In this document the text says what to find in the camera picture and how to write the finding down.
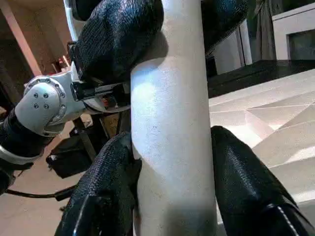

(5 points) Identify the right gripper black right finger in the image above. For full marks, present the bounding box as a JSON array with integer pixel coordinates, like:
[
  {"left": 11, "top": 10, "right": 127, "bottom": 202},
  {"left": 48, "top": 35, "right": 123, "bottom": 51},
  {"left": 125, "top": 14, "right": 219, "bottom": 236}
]
[{"left": 211, "top": 125, "right": 315, "bottom": 236}]

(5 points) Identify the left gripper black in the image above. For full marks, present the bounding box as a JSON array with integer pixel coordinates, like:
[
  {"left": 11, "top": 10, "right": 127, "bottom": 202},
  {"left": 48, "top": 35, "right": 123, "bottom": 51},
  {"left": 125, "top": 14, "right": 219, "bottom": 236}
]
[{"left": 66, "top": 0, "right": 165, "bottom": 114}]

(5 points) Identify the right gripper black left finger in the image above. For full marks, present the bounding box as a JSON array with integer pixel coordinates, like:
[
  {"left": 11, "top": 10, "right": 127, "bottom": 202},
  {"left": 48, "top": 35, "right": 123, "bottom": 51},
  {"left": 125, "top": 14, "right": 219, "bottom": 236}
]
[{"left": 53, "top": 131, "right": 144, "bottom": 236}]

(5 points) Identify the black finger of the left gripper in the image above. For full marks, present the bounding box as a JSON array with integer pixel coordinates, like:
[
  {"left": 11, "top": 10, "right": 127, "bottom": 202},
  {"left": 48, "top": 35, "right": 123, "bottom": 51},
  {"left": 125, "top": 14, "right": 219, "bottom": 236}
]
[{"left": 200, "top": 0, "right": 250, "bottom": 57}]

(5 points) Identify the white plastic table top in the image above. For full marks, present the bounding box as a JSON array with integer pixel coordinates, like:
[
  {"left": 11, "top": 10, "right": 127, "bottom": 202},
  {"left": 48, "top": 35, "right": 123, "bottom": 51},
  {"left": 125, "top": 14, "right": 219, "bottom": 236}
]
[{"left": 207, "top": 68, "right": 315, "bottom": 236}]

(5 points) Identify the white plastic table leg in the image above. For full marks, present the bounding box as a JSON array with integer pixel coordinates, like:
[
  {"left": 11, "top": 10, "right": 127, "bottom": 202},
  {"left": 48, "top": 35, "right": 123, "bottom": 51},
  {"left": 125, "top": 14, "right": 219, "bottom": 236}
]
[{"left": 128, "top": 0, "right": 219, "bottom": 236}]

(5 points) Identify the black block on floor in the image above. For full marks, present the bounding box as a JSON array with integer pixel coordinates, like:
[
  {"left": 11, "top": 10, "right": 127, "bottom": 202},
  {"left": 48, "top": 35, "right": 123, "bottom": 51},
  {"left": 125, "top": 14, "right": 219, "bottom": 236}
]
[{"left": 46, "top": 137, "right": 99, "bottom": 179}]

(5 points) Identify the white cabinet with glass doors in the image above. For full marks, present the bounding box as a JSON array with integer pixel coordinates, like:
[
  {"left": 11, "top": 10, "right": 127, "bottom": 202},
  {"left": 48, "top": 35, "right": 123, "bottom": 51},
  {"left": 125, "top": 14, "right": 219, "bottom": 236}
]
[{"left": 213, "top": 2, "right": 315, "bottom": 75}]

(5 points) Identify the black table frame leg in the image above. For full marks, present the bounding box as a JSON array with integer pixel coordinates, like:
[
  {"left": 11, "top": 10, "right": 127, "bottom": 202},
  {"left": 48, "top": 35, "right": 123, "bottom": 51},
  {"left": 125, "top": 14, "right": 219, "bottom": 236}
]
[{"left": 72, "top": 115, "right": 98, "bottom": 163}]

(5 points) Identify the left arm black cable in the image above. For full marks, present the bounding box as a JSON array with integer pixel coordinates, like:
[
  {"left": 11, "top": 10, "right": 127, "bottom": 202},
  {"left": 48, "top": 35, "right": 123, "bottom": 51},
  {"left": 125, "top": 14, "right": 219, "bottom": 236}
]
[{"left": 6, "top": 185, "right": 77, "bottom": 201}]

